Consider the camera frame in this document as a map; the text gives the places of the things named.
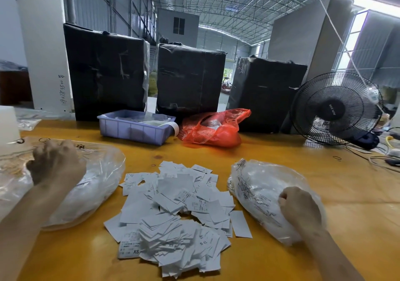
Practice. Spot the person's right hand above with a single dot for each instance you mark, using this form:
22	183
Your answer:
300	209

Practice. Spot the person's left hand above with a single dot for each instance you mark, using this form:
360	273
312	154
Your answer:
56	164

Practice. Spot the clear plastic bag black print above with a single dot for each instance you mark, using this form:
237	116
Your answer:
256	196

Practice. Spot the large clear bag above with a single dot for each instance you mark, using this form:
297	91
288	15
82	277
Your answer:
94	193

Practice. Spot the pile of white labels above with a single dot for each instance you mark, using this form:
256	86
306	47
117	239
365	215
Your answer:
172	218

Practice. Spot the person's right forearm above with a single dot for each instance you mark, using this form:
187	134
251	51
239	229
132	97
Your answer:
334	259

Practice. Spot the person's left forearm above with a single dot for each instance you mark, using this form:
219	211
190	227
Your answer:
22	227

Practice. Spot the red plastic bag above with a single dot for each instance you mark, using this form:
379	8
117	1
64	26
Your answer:
215	127

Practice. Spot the white foam box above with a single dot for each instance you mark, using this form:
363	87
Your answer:
9	127

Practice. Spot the blue plastic bin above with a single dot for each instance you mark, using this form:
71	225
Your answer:
131	127

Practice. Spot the brown wooden cabinet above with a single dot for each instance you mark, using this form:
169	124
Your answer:
15	87

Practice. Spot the large black wrapped bale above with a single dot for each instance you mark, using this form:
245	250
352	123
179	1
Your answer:
106	72
267	95
191	81

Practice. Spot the black table fan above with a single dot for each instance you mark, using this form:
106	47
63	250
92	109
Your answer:
336	107

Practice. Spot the white pillar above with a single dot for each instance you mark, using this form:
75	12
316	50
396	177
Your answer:
42	43

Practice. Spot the grey cabin with window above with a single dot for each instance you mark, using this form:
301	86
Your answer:
178	27

